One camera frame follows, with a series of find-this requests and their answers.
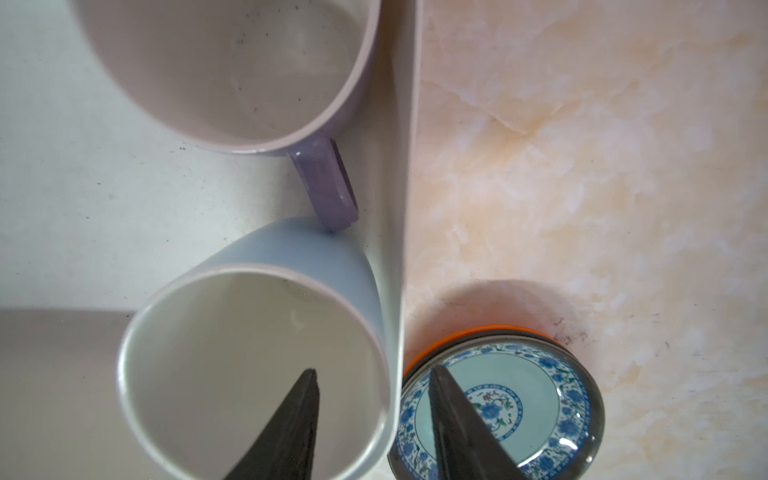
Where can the white plastic bin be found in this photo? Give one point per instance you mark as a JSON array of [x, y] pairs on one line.
[[101, 208]]

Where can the teal floral small plate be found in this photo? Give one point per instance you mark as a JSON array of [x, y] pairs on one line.
[[539, 402]]

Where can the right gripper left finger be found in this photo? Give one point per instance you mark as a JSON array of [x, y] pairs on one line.
[[285, 447]]

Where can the purple ceramic mug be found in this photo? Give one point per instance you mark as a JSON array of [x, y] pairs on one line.
[[247, 77]]

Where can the light blue ceramic mug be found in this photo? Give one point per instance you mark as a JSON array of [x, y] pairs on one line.
[[204, 365]]

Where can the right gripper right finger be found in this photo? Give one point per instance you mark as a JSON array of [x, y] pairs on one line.
[[465, 447]]

